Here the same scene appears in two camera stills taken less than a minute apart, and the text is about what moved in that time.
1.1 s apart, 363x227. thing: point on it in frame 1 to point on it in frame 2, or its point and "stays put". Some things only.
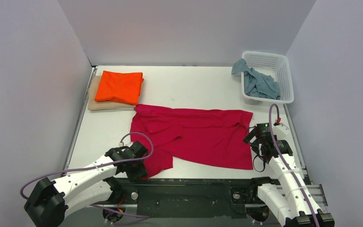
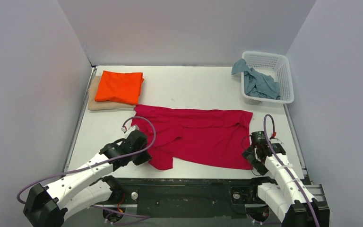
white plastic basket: x=277 y=65 stays put
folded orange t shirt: x=122 y=87 stays put
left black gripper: x=138 y=170 to x=142 y=156
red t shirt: x=208 y=137 stays put
